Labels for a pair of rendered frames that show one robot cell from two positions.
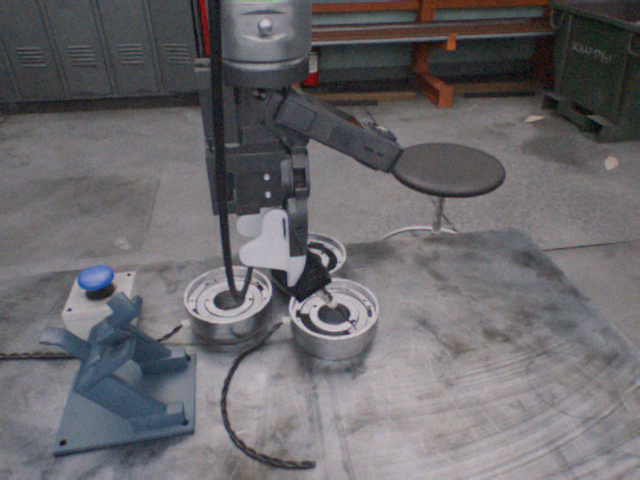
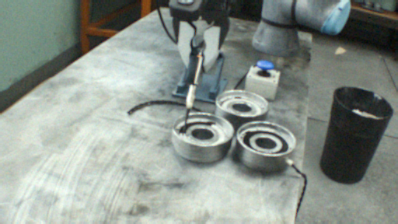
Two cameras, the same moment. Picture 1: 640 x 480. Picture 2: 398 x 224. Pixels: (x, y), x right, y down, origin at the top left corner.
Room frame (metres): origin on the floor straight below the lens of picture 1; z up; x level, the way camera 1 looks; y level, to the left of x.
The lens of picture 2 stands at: (0.65, -0.55, 1.20)
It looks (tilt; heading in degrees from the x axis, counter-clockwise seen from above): 30 degrees down; 113
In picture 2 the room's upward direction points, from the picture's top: 6 degrees clockwise
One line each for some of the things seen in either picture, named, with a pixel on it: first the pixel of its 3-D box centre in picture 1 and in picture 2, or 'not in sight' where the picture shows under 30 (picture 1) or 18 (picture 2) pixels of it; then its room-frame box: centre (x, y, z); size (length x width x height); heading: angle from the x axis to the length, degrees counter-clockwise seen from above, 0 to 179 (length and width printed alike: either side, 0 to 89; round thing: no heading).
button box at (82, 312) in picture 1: (100, 305); (263, 81); (0.45, 0.27, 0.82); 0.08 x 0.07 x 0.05; 99
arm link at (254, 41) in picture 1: (260, 29); not in sight; (0.38, 0.04, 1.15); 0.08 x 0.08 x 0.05
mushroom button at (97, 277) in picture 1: (99, 288); (263, 71); (0.45, 0.26, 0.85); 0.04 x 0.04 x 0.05
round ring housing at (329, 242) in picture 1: (307, 265); (264, 147); (0.54, 0.02, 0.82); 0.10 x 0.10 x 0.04
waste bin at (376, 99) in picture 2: not in sight; (353, 136); (0.76, 1.26, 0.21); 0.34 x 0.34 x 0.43
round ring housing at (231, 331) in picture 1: (230, 304); (241, 111); (0.46, 0.11, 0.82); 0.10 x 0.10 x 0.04
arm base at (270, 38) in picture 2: not in sight; (277, 33); (0.40, 0.59, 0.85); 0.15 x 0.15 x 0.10
